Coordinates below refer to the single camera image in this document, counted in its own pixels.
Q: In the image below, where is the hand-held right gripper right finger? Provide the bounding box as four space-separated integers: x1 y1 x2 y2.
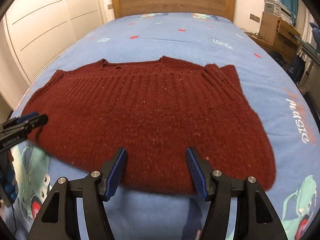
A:
185 147 288 240

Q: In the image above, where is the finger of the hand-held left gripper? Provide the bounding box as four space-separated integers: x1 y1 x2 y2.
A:
2 112 39 128
24 114 49 132

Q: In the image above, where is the low wooden bedside table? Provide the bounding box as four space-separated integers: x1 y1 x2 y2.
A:
246 31 275 53

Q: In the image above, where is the white printer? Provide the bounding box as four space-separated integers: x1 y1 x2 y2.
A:
264 0 292 18

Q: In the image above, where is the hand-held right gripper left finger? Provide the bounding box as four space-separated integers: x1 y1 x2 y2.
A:
27 147 128 240

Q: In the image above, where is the white wardrobe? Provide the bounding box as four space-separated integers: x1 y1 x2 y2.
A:
0 0 118 110

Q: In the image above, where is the wooden bed headboard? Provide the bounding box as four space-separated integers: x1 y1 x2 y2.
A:
110 0 236 23

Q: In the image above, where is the wooden drawer cabinet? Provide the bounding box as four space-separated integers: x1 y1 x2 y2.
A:
260 12 301 63

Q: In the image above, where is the dark red knitted sweater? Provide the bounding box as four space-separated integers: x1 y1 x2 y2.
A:
19 56 277 196

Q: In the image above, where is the navy tote bag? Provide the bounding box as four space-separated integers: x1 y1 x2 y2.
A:
289 52 307 83

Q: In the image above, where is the blue dinosaur print duvet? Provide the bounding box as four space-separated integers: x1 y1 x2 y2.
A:
5 12 320 240

